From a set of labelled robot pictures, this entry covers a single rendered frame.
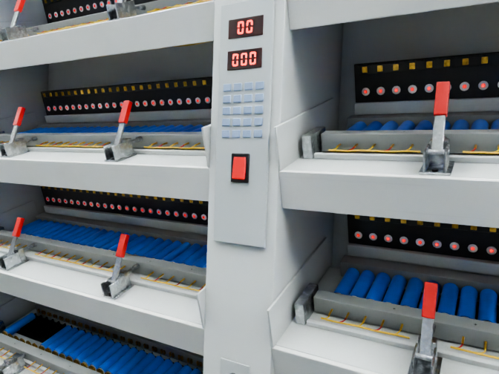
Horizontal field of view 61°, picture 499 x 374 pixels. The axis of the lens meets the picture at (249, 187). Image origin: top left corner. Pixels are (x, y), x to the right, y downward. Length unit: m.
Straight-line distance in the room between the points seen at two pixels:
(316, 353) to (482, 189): 0.24
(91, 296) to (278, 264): 0.32
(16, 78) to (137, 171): 0.53
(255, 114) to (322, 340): 0.27
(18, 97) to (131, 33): 0.48
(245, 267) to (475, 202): 0.25
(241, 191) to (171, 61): 0.42
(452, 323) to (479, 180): 0.17
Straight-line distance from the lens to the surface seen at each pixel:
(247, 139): 0.49
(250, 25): 0.51
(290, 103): 0.50
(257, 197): 0.48
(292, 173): 0.47
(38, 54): 0.81
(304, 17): 0.50
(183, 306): 0.61
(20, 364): 0.95
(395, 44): 0.66
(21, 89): 1.08
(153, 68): 0.88
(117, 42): 0.67
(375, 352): 0.51
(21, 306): 1.12
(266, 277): 0.50
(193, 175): 0.54
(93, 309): 0.71
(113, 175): 0.64
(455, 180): 0.43
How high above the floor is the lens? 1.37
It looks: 3 degrees down
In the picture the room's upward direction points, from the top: 2 degrees clockwise
